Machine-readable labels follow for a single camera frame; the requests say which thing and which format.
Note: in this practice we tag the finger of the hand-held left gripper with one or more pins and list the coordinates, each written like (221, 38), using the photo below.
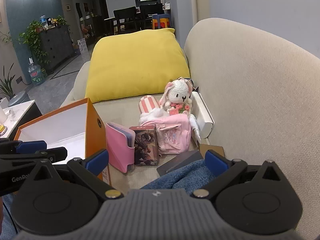
(32, 146)
(53, 153)

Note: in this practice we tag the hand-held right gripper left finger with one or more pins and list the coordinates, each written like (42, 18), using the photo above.
(96, 161)

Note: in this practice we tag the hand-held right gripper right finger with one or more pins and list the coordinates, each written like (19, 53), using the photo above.
(216, 163)

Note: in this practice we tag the brown cardboard box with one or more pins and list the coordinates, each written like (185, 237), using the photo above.
(217, 150)

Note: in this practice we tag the pink card holder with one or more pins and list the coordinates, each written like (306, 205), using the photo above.
(117, 147)

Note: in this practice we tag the dark grey box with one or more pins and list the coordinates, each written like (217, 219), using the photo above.
(182, 161)

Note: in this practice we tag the orange cardboard box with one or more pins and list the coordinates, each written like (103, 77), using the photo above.
(93, 125)

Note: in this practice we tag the white long box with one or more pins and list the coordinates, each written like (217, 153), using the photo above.
(203, 112)

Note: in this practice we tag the pink pouch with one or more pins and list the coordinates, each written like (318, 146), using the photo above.
(172, 132)

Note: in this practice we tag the white plush dog striped hat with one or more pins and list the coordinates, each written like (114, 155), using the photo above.
(148, 105)

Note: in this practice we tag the white crochet bunny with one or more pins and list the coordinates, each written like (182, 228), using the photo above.
(180, 91)

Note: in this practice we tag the person's left leg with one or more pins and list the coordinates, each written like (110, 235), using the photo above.
(6, 210)

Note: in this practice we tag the person's leg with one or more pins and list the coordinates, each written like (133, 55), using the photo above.
(185, 177)
(6, 210)

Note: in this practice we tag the person's right leg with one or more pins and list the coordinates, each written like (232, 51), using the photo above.
(185, 177)

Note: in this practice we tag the marble top side table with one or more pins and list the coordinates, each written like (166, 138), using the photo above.
(17, 112)

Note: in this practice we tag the white paper roll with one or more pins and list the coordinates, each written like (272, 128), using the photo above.
(2, 115)

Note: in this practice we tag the grey round bin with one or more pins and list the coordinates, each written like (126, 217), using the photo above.
(18, 98)

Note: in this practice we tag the long-leaf potted plant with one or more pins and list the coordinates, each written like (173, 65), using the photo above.
(7, 85)

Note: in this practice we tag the beige sofa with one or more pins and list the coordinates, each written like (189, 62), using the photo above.
(250, 105)

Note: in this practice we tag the large water jug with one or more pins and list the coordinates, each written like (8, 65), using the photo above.
(36, 75)

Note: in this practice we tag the dark grey sideboard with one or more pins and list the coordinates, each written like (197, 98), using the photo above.
(56, 47)

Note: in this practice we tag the yellow pillow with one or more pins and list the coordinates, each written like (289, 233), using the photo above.
(135, 65)

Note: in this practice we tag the white standing paper bag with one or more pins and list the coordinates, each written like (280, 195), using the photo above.
(82, 48)

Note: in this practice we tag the trailing ivy plant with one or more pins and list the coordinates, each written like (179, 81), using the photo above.
(32, 35)

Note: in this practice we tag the dark dining chair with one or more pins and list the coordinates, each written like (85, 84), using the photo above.
(125, 15)
(150, 11)

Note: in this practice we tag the colourful stool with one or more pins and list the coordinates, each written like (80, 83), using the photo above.
(161, 22)

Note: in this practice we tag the dark wall socket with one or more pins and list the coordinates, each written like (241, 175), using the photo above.
(19, 80)

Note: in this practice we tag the small wall frame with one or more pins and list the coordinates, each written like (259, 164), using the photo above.
(68, 7)

